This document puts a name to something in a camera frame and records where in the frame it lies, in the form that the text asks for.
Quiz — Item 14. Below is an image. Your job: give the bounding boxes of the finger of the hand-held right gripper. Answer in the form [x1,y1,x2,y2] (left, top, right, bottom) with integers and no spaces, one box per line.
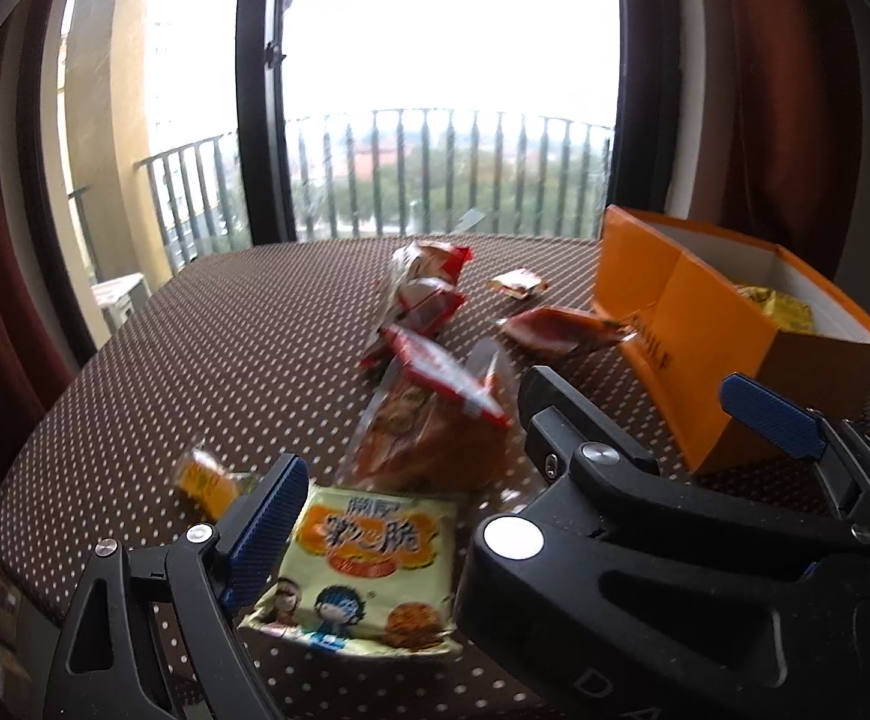
[720,373,870,535]
[456,366,870,720]

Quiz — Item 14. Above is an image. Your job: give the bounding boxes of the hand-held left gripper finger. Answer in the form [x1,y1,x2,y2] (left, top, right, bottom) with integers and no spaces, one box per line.
[43,452,310,720]

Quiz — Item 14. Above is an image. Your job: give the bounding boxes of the orange cardboard box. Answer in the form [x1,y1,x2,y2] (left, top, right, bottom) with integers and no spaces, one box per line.
[592,204,870,475]

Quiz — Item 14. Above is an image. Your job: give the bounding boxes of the pale yellow cartoon snack packet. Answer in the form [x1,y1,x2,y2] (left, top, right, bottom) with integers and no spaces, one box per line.
[238,484,460,657]

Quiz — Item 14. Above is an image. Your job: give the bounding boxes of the clear packet with brown snack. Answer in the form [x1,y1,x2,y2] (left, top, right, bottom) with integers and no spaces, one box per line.
[336,337,517,494]

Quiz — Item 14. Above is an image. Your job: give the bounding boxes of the small red white snack packet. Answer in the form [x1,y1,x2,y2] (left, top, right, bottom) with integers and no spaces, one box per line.
[379,277,467,337]
[390,238,475,287]

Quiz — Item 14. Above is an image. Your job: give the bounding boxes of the small yellow candy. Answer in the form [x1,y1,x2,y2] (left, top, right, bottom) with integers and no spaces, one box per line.
[171,448,257,520]

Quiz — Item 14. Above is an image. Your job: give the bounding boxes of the brown dotted tablecloth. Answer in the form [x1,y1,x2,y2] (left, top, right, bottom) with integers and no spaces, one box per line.
[0,232,870,720]

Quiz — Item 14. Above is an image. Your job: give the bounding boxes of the orange red snack packet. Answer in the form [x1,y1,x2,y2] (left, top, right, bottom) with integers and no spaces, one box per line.
[499,306,631,358]

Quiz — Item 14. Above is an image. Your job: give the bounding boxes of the red white cartoon snack packet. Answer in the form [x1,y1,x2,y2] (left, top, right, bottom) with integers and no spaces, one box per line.
[360,324,515,430]

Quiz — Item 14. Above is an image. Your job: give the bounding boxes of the red yellow candy packet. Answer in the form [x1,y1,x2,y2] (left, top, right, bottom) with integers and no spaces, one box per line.
[486,268,550,302]

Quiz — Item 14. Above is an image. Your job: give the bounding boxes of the white outdoor unit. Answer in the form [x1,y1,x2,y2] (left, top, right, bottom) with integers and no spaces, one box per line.
[90,274,152,332]

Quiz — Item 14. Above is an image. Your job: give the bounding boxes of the balcony railing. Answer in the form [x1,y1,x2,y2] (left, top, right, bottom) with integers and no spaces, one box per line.
[133,107,616,271]

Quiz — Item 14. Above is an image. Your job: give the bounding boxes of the black window frame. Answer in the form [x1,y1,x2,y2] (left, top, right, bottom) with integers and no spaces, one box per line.
[15,0,676,368]

